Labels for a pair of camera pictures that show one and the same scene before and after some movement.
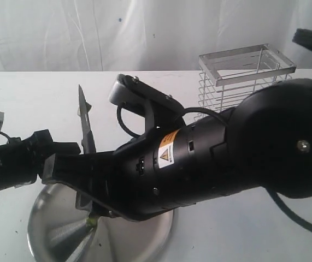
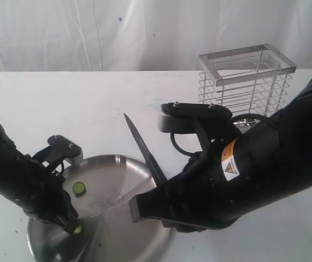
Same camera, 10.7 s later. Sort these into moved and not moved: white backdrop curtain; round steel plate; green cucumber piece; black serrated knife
Moved: green cucumber piece; black serrated knife
Not moved: round steel plate; white backdrop curtain
